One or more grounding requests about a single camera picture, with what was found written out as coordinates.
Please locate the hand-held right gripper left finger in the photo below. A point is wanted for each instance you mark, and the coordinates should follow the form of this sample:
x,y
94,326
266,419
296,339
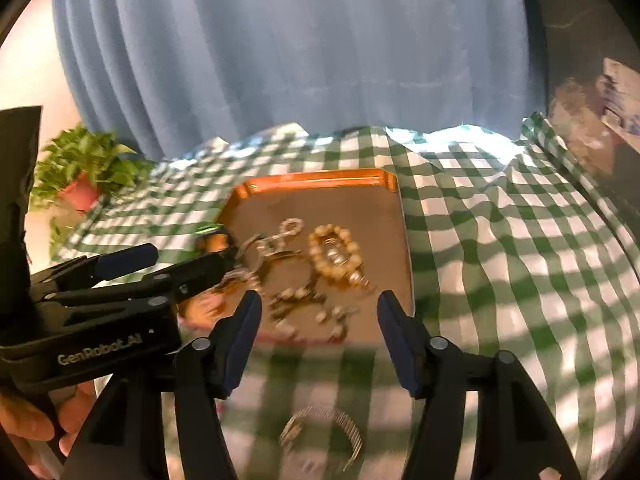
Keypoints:
x,y
245,340

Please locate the potted green plant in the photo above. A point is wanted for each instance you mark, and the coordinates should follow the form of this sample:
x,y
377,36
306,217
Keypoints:
x,y
82,170

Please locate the black green wristband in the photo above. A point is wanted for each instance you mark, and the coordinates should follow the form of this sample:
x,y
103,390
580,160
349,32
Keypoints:
x,y
215,242

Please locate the person's left hand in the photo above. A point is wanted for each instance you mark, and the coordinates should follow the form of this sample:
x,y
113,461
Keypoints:
x,y
30,422

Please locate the green white checkered tablecloth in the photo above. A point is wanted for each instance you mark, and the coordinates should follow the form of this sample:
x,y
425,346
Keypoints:
x,y
500,270

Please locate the pink copper tray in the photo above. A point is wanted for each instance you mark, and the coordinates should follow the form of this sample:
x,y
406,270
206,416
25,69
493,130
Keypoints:
x,y
370,220

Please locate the silver cuff bangle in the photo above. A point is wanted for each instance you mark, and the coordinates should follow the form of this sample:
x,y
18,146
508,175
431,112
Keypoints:
x,y
350,427

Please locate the dark blurry furniture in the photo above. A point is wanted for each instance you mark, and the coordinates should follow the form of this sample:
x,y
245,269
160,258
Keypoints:
x,y
585,110

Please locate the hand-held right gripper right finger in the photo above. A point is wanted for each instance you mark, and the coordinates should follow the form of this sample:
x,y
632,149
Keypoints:
x,y
400,355

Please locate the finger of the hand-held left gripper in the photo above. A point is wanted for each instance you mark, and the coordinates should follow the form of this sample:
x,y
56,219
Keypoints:
x,y
195,274
125,261

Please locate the blue curtain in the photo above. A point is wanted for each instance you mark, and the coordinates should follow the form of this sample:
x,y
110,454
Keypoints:
x,y
300,50

